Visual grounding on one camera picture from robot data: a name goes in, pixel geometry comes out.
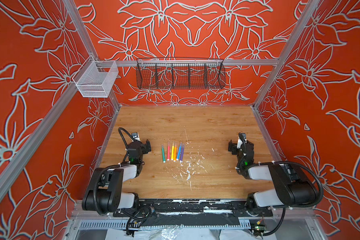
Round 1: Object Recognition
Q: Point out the green marker pen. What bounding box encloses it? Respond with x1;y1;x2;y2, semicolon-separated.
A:
161;144;166;163

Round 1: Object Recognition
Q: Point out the pink marker pen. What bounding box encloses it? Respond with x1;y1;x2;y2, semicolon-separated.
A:
167;142;171;161

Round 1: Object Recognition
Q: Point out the yellow marker pen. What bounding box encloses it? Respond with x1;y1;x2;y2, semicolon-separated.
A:
171;142;175;161

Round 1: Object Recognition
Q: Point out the orange marker pen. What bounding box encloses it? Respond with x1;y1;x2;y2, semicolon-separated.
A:
173;142;178;162

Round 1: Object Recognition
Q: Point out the blue marker pen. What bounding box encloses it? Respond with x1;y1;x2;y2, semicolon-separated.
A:
176;142;183;161

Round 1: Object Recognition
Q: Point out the purple marker pen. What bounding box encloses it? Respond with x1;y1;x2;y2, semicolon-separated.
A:
180;144;185;162

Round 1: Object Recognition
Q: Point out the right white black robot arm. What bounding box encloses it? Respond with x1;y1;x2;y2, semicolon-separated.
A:
228;133;324;216

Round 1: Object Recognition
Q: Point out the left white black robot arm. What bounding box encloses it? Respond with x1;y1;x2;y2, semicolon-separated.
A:
82;127;152;216

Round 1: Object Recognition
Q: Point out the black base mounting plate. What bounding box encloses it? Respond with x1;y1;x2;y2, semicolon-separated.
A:
112;198;274;218

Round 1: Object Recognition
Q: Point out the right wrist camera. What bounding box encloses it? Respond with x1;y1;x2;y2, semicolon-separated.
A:
237;133;247;149

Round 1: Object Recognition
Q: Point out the black wire wall basket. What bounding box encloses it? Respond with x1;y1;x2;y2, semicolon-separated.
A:
136;57;226;90

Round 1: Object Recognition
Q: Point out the white mesh wall basket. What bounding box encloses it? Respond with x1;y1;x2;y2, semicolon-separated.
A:
73;56;119;98

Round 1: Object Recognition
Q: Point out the grey slotted cable duct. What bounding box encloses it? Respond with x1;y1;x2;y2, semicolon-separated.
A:
77;219;251;231

